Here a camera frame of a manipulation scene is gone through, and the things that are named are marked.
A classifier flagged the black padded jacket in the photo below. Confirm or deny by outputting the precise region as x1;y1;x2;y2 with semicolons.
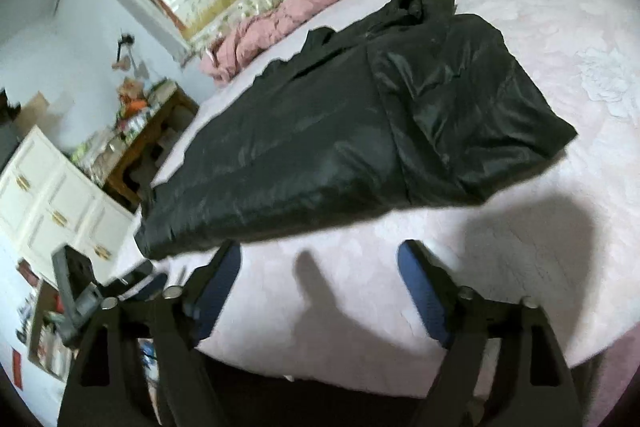
134;0;576;260

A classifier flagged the white drawer cabinet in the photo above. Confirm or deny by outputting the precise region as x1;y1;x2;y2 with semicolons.
1;127;134;284

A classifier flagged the brown wooden desk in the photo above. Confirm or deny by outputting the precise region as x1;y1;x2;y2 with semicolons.
103;81;200;211

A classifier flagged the orange clutter on desk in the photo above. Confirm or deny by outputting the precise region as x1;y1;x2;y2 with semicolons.
70;77;178;170

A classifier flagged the wall mounted desk lamp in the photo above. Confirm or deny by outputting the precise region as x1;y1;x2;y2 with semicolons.
111;34;136;72

